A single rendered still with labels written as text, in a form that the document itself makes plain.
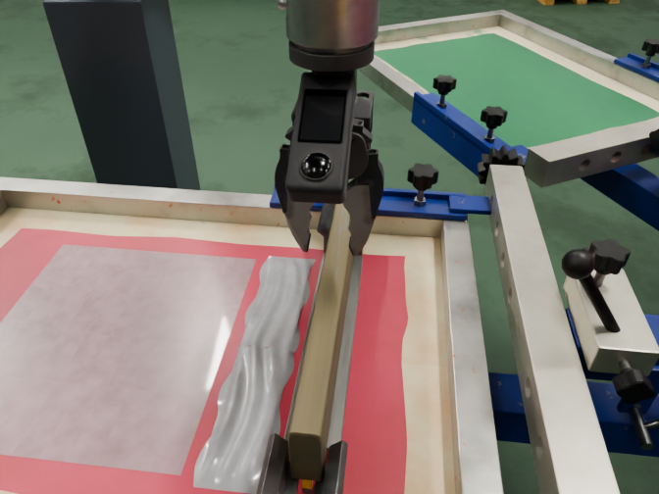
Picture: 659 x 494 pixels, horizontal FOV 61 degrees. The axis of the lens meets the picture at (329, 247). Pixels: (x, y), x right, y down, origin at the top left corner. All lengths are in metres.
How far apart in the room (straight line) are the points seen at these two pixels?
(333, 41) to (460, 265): 0.42
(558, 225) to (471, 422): 2.15
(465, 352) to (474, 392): 0.06
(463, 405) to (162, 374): 0.34
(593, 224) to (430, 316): 2.08
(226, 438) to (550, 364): 0.34
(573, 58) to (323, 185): 1.30
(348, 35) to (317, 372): 0.30
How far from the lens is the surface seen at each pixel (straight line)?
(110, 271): 0.86
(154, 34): 1.21
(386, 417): 0.64
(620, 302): 0.65
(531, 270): 0.71
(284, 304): 0.74
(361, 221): 0.54
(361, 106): 0.52
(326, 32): 0.45
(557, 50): 1.70
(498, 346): 2.06
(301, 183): 0.43
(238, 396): 0.65
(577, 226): 2.73
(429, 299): 0.77
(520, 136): 1.21
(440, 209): 0.86
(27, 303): 0.85
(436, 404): 0.65
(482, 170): 0.93
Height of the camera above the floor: 1.48
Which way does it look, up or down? 38 degrees down
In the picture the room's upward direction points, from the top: straight up
